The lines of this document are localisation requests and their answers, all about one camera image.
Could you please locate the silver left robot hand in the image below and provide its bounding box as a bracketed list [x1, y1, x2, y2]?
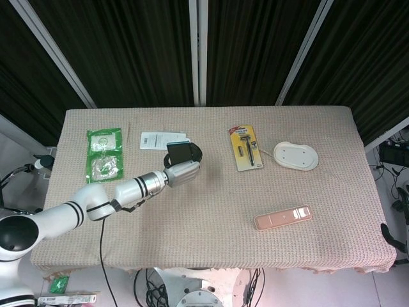
[162, 143, 205, 189]

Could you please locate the black smartphone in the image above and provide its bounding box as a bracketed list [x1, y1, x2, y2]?
[166, 133, 193, 167]

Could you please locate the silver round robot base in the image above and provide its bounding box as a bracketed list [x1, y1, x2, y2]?
[175, 287, 225, 307]

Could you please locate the white paper leaflet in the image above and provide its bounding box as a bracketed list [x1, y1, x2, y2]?
[139, 130, 180, 150]

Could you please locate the beige waffle tablecloth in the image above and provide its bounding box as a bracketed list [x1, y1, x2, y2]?
[30, 105, 398, 273]

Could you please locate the yellow razor blister pack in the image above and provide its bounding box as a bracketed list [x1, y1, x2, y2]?
[228, 125, 264, 173]

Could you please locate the green plastic package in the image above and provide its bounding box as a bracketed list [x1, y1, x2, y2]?
[86, 127, 125, 185]

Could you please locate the pink elongated case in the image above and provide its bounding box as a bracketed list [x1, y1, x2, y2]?
[254, 204, 313, 231]

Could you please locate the white oval dish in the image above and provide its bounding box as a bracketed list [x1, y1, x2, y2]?
[274, 141, 320, 172]

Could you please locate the black curtain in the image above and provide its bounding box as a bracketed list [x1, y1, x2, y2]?
[284, 0, 409, 145]
[206, 0, 324, 107]
[0, 0, 88, 145]
[28, 0, 196, 109]

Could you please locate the small green packet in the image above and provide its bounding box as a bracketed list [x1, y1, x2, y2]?
[49, 277, 70, 294]

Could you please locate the long flat printed box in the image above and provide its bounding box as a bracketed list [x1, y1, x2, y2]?
[36, 292, 102, 305]

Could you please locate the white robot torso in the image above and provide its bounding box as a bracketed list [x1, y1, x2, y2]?
[0, 246, 35, 307]

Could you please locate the black monitor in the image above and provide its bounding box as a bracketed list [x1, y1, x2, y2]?
[379, 142, 409, 166]

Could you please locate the black curved part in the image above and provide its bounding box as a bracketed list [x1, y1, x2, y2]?
[380, 223, 408, 254]

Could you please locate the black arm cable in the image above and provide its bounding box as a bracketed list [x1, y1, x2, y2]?
[99, 219, 118, 307]

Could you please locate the black cable bundle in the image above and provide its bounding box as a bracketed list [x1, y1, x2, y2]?
[133, 267, 175, 307]
[243, 268, 266, 307]

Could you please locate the white frame post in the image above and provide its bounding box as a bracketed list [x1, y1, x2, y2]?
[188, 0, 208, 107]
[8, 0, 97, 109]
[274, 0, 336, 106]

